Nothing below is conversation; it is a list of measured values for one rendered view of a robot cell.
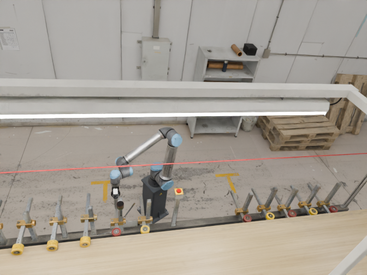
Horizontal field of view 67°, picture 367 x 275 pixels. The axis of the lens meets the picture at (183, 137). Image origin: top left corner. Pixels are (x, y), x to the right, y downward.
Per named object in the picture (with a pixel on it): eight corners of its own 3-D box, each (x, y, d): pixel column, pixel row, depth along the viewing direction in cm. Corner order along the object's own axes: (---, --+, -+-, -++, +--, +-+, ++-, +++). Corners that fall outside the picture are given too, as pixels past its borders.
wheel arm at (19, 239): (29, 199, 253) (28, 197, 250) (33, 199, 253) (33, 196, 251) (15, 250, 215) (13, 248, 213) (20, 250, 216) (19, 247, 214)
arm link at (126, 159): (167, 120, 283) (112, 159, 271) (173, 127, 276) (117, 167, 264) (170, 127, 292) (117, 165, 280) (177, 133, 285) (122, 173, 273)
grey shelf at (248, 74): (185, 123, 534) (198, 45, 438) (229, 123, 555) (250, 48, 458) (190, 138, 501) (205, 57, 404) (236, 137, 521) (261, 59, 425)
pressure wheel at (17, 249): (15, 242, 214) (25, 244, 218) (11, 247, 217) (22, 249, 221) (12, 249, 209) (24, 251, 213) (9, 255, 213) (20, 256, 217)
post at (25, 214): (35, 241, 254) (23, 210, 224) (39, 241, 254) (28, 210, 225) (34, 245, 251) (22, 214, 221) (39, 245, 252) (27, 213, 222)
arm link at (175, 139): (165, 179, 324) (177, 127, 281) (173, 189, 313) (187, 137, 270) (154, 183, 315) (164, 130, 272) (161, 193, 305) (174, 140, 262)
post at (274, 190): (259, 215, 303) (273, 186, 273) (262, 215, 304) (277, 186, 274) (260, 217, 300) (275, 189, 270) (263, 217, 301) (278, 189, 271)
